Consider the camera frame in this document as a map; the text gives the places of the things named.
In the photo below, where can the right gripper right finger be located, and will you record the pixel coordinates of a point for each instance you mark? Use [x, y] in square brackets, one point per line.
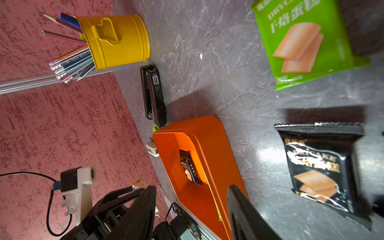
[246, 222]

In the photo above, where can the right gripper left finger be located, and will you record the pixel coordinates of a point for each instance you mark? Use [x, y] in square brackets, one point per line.
[138, 222]

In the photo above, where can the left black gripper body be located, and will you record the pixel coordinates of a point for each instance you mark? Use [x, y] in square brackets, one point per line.
[105, 215]

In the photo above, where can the black cookie packet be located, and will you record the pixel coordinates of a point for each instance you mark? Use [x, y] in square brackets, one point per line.
[189, 167]
[322, 163]

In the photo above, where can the orange storage box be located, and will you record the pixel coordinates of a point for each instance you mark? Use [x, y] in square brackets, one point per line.
[206, 140]

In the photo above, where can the green cookie packet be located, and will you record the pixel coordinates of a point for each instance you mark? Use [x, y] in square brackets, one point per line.
[155, 128]
[304, 40]

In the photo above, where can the white object under left arm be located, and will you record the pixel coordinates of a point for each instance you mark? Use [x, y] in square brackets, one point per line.
[152, 149]

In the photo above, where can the coloured pencils bunch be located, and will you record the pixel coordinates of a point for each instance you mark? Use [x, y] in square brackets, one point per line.
[78, 63]

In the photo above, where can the yellow pencil cup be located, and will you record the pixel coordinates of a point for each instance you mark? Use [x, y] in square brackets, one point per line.
[115, 40]

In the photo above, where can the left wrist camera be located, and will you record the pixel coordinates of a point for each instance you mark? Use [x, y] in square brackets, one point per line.
[77, 190]

